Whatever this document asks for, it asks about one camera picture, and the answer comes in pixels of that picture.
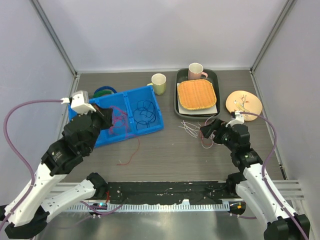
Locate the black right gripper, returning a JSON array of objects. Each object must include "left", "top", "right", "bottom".
[{"left": 200, "top": 117, "right": 237, "bottom": 152}]

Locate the red thin cable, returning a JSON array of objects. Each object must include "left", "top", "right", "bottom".
[{"left": 107, "top": 105, "right": 141, "bottom": 166}]

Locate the blue thin cable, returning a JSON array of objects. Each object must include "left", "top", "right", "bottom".
[{"left": 132, "top": 99, "right": 161, "bottom": 131}]

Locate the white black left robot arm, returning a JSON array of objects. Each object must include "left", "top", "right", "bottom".
[{"left": 0, "top": 103, "right": 113, "bottom": 240}]

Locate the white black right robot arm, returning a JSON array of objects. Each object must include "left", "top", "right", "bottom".
[{"left": 200, "top": 119, "right": 311, "bottom": 240}]

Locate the white square plate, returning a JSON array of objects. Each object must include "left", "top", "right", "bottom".
[{"left": 177, "top": 79, "right": 218, "bottom": 115}]

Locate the blue plastic compartment bin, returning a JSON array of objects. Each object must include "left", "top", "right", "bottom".
[{"left": 67, "top": 86, "right": 165, "bottom": 149}]

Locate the woven orange basket tray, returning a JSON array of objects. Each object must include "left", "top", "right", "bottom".
[{"left": 177, "top": 79, "right": 217, "bottom": 111}]

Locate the beige plate with bird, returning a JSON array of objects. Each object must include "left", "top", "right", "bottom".
[{"left": 225, "top": 90, "right": 263, "bottom": 115}]

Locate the pink ceramic mug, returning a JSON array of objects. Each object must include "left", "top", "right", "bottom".
[{"left": 187, "top": 62, "right": 208, "bottom": 80}]

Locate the dark grey serving tray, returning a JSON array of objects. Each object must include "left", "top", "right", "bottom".
[{"left": 174, "top": 68, "right": 221, "bottom": 121}]

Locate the light green ceramic mug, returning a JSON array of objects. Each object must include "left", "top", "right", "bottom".
[{"left": 147, "top": 73, "right": 167, "bottom": 96}]

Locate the blue green cable coil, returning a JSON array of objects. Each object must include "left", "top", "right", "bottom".
[{"left": 93, "top": 85, "right": 117, "bottom": 98}]

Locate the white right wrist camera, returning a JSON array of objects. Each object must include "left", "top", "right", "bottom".
[{"left": 225, "top": 111, "right": 245, "bottom": 128}]

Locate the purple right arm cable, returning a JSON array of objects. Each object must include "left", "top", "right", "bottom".
[{"left": 237, "top": 112, "right": 311, "bottom": 240}]

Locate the white slotted cable duct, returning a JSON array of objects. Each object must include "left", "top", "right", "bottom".
[{"left": 66, "top": 201, "right": 230, "bottom": 213}]

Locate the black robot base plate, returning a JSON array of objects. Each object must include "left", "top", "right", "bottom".
[{"left": 77, "top": 180, "right": 257, "bottom": 205}]

